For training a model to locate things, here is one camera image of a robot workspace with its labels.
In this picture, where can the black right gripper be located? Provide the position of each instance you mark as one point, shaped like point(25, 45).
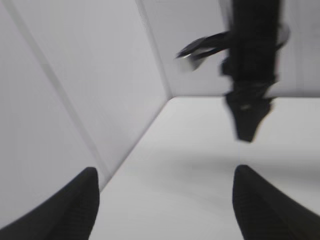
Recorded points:
point(252, 73)

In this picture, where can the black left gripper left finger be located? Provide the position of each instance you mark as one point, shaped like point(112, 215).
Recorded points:
point(69, 214)

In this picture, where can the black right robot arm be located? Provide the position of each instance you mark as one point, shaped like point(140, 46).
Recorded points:
point(255, 23)

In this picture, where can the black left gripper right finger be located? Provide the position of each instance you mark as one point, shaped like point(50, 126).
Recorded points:
point(263, 212)

